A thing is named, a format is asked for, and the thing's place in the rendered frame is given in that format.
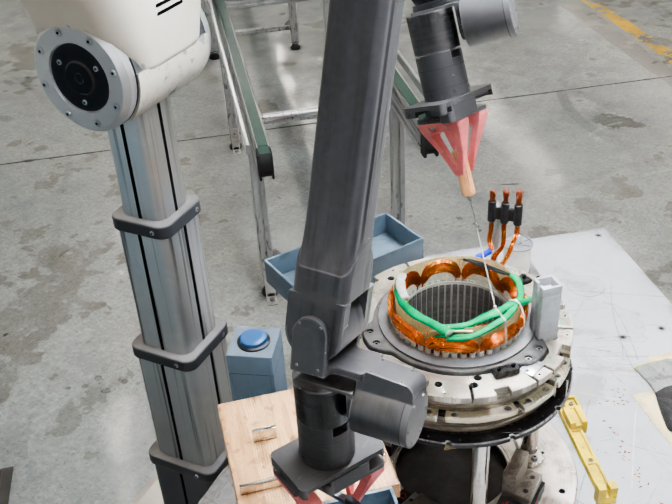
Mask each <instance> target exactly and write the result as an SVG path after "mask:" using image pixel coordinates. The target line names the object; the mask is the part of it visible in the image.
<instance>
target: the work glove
mask: <svg viewBox="0 0 672 504"><path fill-rule="evenodd" d="M634 369H635V370H636V371H637V372H639V373H640V374H641V375H642V376H643V377H644V379H645V380H646V381H647V382H648V383H649V384H650V386H651V387H652V388H653V391H654V393H655V395H656V398H657V403H658V406H659V409H660V412H661V415H662V418H663V420H664V422H665V425H666V427H667V429H668V430H669V431H670V432H672V359H670V358H665V359H662V360H658V361H653V362H649V363H645V364H642V365H639V366H637V367H635V368H634Z"/></svg>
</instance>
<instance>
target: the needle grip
mask: <svg viewBox="0 0 672 504"><path fill-rule="evenodd" d="M452 155H453V158H454V159H455V161H456V163H457V151H456V149H455V150H453V151H452ZM458 180H459V184H460V188H461V193H462V196H464V197H467V196H472V195H474V194H475V193H476V192H475V187H474V183H473V179H472V175H471V171H470V166H469V162H468V158H467V162H466V172H465V175H460V176H458Z"/></svg>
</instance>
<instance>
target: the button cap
mask: <svg viewBox="0 0 672 504"><path fill-rule="evenodd" d="M266 342H267V335H266V333H265V331H263V330H261V329H258V328H252V329H248V330H246V331H244V332H243V333H242V334H241V335H240V343H241V345H242V346H244V347H246V348H257V347H260V346H262V345H264V344H265V343H266Z"/></svg>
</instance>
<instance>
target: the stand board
mask: <svg viewBox="0 0 672 504"><path fill-rule="evenodd" d="M217 407H218V413H219V418H220V423H221V428H222V433H223V438H224V443H225V447H226V452H227V457H228V462H229V467H230V472H231V477H232V481H233V486H234V491H235V496H236V501H237V504H296V502H295V501H294V499H293V498H292V497H291V496H290V494H289V493H288V492H287V491H286V490H285V488H284V487H283V486H281V487H276V488H272V489H268V490H263V491H259V492H255V493H250V494H246V495H242V496H241V494H240V488H239V485H241V484H245V483H250V482H254V481H258V480H263V479H267V478H272V477H275V476H274V474H273V466H272V463H271V456H270V454H271V452H272V451H274V450H276V449H278V448H279V447H281V446H283V445H285V444H287V443H289V442H291V441H293V440H295V439H296V438H298V432H297V422H296V412H295V403H294V393H293V389H290V390H285V391H280V392H275V393H271V394H266V395H261V396H256V397H252V398H247V399H242V400H237V401H233V402H228V403H223V404H218V406H217ZM272 425H276V430H277V438H274V439H270V440H265V441H261V442H256V443H254V441H253V434H252V430H253V429H258V428H263V427H267V426H272ZM384 452H386V454H387V462H385V463H384V464H385V470H384V471H383V473H382V474H381V475H380V476H379V477H378V479H377V480H376V481H375V482H374V483H373V485H372V486H371V487H370V488H369V489H368V491H367V492H369V491H373V490H377V489H381V488H386V487H390V486H392V489H393V491H394V493H395V496H396V498H397V497H400V482H399V480H398V477H397V475H396V473H395V470H394V468H393V465H392V463H391V461H390V458H389V456H388V453H387V451H386V449H385V446H384ZM314 492H315V493H316V494H317V495H318V496H319V498H320V499H321V500H322V501H323V502H326V501H330V500H335V499H334V498H332V497H331V496H329V495H327V494H325V493H324V492H322V491H320V490H318V489H317V490H315V491H314Z"/></svg>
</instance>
